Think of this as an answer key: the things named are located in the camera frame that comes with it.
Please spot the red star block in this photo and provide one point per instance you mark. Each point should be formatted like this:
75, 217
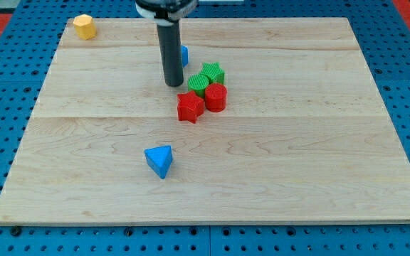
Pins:
189, 106

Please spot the green cylinder block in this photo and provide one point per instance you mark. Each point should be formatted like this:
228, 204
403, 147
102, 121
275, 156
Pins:
198, 83

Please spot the blue cube block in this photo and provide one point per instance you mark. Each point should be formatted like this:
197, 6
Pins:
185, 56

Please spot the blue triangle block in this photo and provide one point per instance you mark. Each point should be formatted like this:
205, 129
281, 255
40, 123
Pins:
159, 159

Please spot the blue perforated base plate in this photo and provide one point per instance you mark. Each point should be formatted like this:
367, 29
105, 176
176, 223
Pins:
27, 46

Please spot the red cylinder block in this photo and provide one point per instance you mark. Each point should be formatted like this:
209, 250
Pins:
215, 97

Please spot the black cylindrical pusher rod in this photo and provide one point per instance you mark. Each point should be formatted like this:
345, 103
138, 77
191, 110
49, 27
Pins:
171, 53

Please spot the yellow hexagon block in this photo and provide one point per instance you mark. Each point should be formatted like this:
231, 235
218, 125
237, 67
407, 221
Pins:
84, 26

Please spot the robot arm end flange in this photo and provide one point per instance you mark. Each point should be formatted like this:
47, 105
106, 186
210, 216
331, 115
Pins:
165, 10

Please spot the light wooden board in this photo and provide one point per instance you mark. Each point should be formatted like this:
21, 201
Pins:
305, 138

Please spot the green star block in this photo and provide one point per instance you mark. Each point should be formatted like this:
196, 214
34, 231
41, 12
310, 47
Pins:
213, 72

